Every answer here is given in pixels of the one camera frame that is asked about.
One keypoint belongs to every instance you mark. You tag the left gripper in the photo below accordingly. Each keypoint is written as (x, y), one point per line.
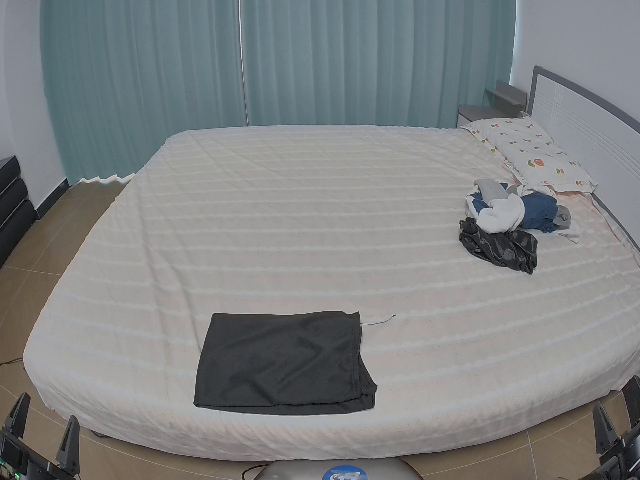
(15, 455)

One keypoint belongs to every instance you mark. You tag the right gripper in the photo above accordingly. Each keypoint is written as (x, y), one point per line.
(625, 458)

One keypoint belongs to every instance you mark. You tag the black T-shirt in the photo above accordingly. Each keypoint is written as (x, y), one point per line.
(280, 363)

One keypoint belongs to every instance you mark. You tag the pile of clothes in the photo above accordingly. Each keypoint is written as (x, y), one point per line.
(500, 213)

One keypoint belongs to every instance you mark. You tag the bed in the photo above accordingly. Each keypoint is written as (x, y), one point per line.
(300, 218)

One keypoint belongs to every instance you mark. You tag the black shiny garment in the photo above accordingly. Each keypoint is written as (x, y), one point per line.
(500, 248)

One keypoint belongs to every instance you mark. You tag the black chest of drawers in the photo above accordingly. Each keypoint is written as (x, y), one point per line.
(12, 208)

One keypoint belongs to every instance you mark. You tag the white printed pillow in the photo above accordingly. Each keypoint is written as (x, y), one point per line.
(535, 153)

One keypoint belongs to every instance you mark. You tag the grey bedside table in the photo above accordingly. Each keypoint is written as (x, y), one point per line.
(480, 113)

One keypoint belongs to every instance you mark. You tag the blue-green curtain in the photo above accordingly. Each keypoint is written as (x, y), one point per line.
(140, 68)
(375, 43)

